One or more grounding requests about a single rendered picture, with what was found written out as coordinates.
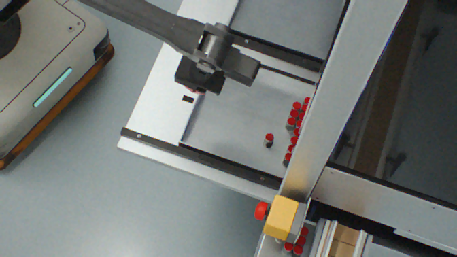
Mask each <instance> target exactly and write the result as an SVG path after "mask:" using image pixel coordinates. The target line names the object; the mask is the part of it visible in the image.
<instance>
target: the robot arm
mask: <svg viewBox="0 0 457 257"><path fill-rule="evenodd" d="M76 1H79V2H81V3H83V4H85V5H87V6H89V7H93V8H95V9H96V10H98V11H99V12H102V13H104V14H106V15H108V16H111V17H112V18H115V19H116V20H120V21H122V22H124V23H126V24H129V25H131V26H132V27H135V28H136V29H139V30H141V31H144V32H146V33H149V34H151V35H152V36H153V37H155V38H157V39H159V40H161V41H163V42H164V43H166V44H167V45H168V46H171V47H172V48H173V49H174V50H175V51H176V52H179V53H180V54H182V57H181V60H180V63H179V65H178V67H177V70H176V72H175V75H174V78H175V79H174V80H175V82H177V83H179V84H181V85H184V87H185V88H186V89H187V90H189V91H190V92H191V93H193V94H200V95H205V93H206V92H207V91H210V92H212V93H214V94H216V96H218V95H219V94H220V93H221V90H222V87H223V86H224V83H225V81H226V78H229V79H231V80H233V81H236V82H238V83H240V84H243V85H245V86H247V87H251V86H252V85H253V82H254V80H255V79H256V76H257V73H258V71H259V69H260V66H261V61H260V60H257V59H255V58H253V57H251V56H248V55H245V54H243V53H241V52H240V49H238V48H236V47H233V46H232V45H233V42H234V40H235V38H234V37H233V36H232V34H231V28H230V27H229V26H227V25H225V24H222V23H220V22H216V23H215V25H212V24H210V23H208V22H206V23H205V24H204V23H202V22H200V21H198V20H195V19H193V18H192V19H191V18H185V17H182V16H178V15H176V14H172V13H171V12H167V11H165V10H164V9H163V8H161V7H158V6H156V5H154V4H152V3H150V2H148V1H145V0H76ZM201 36H203V38H202V40H201V43H200V44H199V42H200V39H201ZM198 44H199V47H198V49H196V48H197V46H198Z"/></svg>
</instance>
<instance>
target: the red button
mask: <svg viewBox="0 0 457 257"><path fill-rule="evenodd" d="M267 205H268V203H265V202H260V203H259V204H258V205H257V207H256V211H255V213H254V215H255V218H256V219H258V220H263V217H264V215H267V212H268V210H267Z"/></svg>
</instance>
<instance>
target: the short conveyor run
mask: <svg viewBox="0 0 457 257"><path fill-rule="evenodd" d="M337 222H338V221H336V220H333V221H330V220H327V219H324V218H320V219H319V220H318V223H317V224H316V230H315V233H314V237H313V239H312V242H311V246H310V249H309V253H308V256H307V257H367V256H368V254H369V249H370V246H371V241H372V238H373V235H369V234H367V233H366V232H365V231H363V230H361V231H358V230H354V229H352V228H348V227H346V226H342V225H340V224H338V223H337ZM323 229H324V230H323ZM322 231H323V232H322ZM321 236H322V237H321ZM320 238H321V239H320ZM319 243H320V244H319ZM318 245H319V246H318ZM316 252H317V253H316Z"/></svg>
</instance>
